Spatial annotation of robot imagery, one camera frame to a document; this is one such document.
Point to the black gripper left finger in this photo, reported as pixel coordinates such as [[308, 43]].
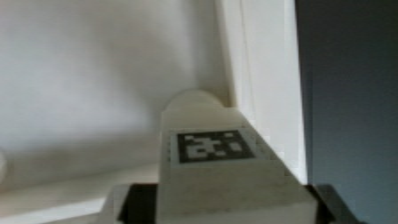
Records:
[[139, 205]]

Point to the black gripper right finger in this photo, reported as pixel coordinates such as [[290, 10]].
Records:
[[333, 212]]

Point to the white table leg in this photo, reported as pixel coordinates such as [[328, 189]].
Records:
[[226, 183]]

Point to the white square tabletop part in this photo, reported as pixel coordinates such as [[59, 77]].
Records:
[[100, 58]]

